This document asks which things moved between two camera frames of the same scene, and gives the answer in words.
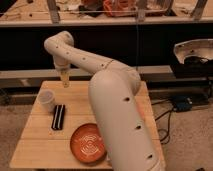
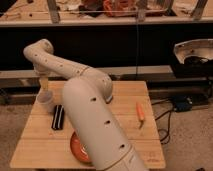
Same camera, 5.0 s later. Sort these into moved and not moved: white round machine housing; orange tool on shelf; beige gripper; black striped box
Moved: beige gripper
Not moved: orange tool on shelf; white round machine housing; black striped box
